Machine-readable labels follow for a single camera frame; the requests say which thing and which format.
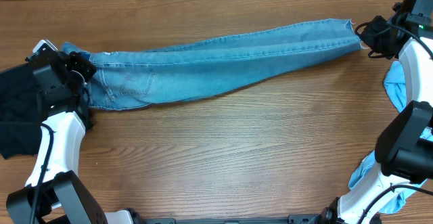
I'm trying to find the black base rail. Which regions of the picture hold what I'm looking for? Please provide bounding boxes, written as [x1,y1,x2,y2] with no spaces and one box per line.
[105,209,321,224]

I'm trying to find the light blue t-shirt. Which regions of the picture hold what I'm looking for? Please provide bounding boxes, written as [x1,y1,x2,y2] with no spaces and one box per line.
[346,62,432,214]

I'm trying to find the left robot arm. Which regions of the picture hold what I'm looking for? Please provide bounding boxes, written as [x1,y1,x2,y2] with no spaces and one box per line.
[6,43,108,224]

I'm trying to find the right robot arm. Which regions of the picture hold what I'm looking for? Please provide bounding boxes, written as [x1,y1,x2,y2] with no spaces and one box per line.
[288,0,432,223]

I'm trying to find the black folded garment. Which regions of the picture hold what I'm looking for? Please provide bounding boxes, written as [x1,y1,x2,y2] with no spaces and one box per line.
[1,64,41,159]

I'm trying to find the blue denim jeans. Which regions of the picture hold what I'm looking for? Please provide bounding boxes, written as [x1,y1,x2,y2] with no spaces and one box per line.
[62,19,361,110]

